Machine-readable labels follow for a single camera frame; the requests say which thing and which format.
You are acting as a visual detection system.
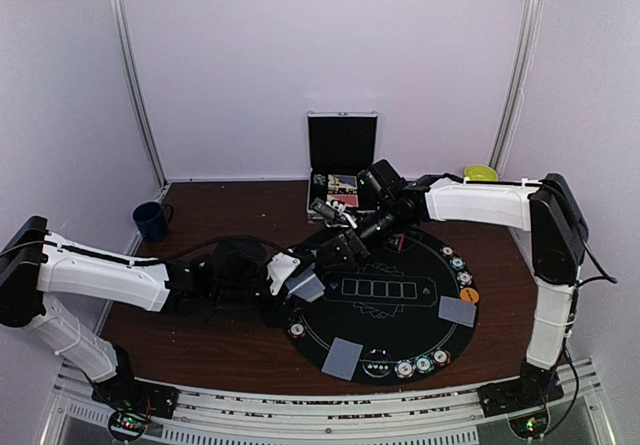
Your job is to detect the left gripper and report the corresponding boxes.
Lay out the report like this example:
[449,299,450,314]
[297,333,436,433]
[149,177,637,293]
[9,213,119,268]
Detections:
[213,275,313,328]

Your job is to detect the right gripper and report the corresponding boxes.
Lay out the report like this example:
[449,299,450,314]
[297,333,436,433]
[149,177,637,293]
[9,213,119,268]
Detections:
[316,200,411,274]

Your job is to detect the blue-backed card deck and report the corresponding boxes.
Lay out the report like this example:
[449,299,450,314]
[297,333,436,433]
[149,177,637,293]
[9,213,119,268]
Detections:
[285,271,325,303]

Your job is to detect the orange chip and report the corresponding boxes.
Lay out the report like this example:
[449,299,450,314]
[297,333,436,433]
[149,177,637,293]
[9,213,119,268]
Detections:
[440,246,455,258]
[432,349,451,367]
[287,322,307,339]

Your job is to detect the dealt card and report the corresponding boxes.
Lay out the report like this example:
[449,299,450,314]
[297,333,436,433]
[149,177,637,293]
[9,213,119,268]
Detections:
[438,296,477,328]
[321,337,363,381]

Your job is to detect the green chip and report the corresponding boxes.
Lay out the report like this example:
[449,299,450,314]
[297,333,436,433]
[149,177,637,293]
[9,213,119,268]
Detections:
[414,355,435,374]
[449,256,466,272]

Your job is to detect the blue chip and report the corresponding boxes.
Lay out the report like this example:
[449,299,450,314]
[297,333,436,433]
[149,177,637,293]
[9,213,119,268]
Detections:
[456,271,474,288]
[394,359,415,379]

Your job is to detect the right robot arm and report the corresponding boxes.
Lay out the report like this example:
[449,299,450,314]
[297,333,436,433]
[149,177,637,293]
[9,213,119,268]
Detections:
[311,160,589,415]

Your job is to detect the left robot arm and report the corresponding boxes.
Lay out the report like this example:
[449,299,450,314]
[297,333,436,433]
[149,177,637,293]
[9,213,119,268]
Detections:
[1,216,302,410]

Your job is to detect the card box in case lower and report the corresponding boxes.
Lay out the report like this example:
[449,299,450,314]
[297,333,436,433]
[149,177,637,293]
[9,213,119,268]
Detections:
[327,194,359,208]

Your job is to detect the card box in case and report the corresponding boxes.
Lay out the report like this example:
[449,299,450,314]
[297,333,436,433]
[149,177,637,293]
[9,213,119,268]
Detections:
[327,194,359,208]
[327,174,357,190]

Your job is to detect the card box in case upper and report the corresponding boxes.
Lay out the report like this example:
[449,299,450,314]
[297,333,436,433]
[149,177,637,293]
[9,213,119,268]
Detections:
[327,174,357,190]

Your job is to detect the chips in case left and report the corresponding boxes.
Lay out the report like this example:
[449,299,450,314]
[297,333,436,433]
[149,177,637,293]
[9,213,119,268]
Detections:
[312,174,327,187]

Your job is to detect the round black poker mat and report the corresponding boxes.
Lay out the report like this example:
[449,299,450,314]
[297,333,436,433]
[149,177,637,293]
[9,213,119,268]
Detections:
[283,230,475,386]

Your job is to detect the dark blue ceramic mug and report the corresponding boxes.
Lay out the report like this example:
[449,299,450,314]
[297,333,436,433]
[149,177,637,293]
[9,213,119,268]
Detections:
[132,201,175,242]

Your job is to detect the aluminium poker case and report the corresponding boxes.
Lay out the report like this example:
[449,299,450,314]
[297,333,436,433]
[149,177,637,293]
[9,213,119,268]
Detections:
[306,112,378,220]

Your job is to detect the clear dealer button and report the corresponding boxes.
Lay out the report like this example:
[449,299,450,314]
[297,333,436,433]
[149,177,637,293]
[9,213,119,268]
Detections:
[361,348,393,379]

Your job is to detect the orange big blind button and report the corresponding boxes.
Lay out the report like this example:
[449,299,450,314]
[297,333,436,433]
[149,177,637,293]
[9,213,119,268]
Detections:
[459,287,480,305]

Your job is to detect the yellow-green cup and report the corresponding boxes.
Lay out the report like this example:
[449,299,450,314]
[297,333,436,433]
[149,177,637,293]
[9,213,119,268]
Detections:
[464,164,499,182]

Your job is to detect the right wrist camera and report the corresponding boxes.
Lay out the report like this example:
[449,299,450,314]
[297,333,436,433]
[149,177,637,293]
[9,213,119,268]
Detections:
[311,198,360,229]

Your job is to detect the front aluminium rail base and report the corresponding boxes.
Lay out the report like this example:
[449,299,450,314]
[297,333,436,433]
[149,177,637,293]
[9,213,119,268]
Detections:
[35,359,622,444]

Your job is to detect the left aluminium frame post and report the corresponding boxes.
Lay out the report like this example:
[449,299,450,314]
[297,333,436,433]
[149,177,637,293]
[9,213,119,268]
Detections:
[110,0,168,188]

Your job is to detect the aluminium frame post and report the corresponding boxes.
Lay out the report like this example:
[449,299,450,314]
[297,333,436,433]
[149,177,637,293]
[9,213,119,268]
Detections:
[490,0,543,174]
[110,0,168,188]

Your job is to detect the right aluminium frame post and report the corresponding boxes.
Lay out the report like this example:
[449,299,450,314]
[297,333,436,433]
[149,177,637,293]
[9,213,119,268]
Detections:
[490,0,543,174]

